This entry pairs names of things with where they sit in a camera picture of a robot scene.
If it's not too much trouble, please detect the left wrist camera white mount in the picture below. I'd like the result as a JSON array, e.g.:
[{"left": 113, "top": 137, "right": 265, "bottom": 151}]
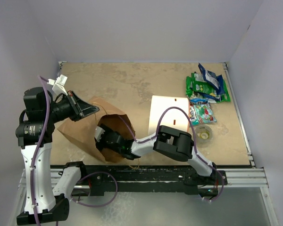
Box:
[{"left": 47, "top": 74, "right": 67, "bottom": 96}]

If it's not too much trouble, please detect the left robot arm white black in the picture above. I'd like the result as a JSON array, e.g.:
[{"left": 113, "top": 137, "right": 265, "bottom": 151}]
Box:
[{"left": 16, "top": 87, "right": 100, "bottom": 226}]

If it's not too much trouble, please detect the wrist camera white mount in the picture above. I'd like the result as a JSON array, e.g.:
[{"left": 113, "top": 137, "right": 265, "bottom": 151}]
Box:
[
  {"left": 47, "top": 74, "right": 67, "bottom": 96},
  {"left": 94, "top": 126, "right": 105, "bottom": 142}
]

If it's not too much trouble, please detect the dark blue snack packet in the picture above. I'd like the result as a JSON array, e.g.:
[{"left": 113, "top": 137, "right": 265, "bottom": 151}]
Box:
[{"left": 198, "top": 63, "right": 224, "bottom": 95}]

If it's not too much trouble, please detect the white cylindrical toy drum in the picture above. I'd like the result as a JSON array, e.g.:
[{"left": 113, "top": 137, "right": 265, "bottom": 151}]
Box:
[{"left": 148, "top": 95, "right": 190, "bottom": 135}]

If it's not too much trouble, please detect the blue white snack packet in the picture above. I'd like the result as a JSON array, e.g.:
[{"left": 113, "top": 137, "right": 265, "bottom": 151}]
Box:
[{"left": 189, "top": 98, "right": 208, "bottom": 105}]

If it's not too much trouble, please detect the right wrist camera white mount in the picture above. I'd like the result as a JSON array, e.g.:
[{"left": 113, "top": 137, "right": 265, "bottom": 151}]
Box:
[{"left": 94, "top": 126, "right": 105, "bottom": 142}]

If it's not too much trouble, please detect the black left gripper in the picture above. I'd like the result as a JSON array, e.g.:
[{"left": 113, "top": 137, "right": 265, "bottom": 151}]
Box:
[{"left": 45, "top": 90, "right": 99, "bottom": 123}]

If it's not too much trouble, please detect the green yellow snack bag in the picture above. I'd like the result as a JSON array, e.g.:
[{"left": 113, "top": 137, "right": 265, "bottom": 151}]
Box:
[{"left": 185, "top": 75, "right": 225, "bottom": 103}]

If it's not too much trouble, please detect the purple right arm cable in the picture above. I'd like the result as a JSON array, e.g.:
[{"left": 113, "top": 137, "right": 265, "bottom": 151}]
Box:
[{"left": 117, "top": 106, "right": 226, "bottom": 203}]

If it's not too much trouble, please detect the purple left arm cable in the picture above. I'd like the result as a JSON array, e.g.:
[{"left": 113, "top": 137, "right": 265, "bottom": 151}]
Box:
[{"left": 29, "top": 75, "right": 118, "bottom": 226}]

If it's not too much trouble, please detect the brown paper bag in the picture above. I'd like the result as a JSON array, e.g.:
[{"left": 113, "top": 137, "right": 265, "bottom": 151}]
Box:
[{"left": 58, "top": 96, "right": 135, "bottom": 164}]

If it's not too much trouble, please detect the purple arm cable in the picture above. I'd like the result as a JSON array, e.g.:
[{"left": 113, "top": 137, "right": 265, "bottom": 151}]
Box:
[
  {"left": 117, "top": 106, "right": 226, "bottom": 203},
  {"left": 29, "top": 75, "right": 118, "bottom": 226}
]

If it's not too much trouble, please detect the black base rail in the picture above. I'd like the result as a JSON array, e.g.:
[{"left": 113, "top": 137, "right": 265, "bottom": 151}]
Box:
[{"left": 73, "top": 165, "right": 228, "bottom": 197}]

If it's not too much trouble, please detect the green foxs candy packet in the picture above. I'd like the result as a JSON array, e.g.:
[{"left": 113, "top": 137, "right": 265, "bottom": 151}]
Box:
[{"left": 190, "top": 103, "right": 217, "bottom": 126}]

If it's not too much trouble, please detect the dark blue kettle chips bag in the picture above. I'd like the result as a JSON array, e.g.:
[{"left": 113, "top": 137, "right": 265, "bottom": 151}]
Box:
[{"left": 201, "top": 75, "right": 231, "bottom": 103}]

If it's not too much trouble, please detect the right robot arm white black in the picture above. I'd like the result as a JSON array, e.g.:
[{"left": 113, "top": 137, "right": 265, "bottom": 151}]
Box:
[{"left": 94, "top": 124, "right": 225, "bottom": 185}]

